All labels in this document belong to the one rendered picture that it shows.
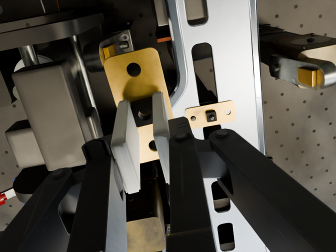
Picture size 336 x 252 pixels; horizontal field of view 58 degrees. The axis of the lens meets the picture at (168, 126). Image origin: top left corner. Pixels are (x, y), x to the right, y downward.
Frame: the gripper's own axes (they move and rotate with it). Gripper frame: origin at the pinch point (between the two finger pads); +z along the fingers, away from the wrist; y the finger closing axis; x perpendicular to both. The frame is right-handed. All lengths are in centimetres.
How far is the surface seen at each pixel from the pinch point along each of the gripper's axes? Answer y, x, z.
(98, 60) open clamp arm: -5.2, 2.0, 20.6
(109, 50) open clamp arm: -3.8, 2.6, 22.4
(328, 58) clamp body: 26.2, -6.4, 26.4
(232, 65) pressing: 13.2, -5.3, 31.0
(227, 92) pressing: 11.7, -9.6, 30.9
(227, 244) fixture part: 7, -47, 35
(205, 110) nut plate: 7.5, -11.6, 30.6
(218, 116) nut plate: 9.5, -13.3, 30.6
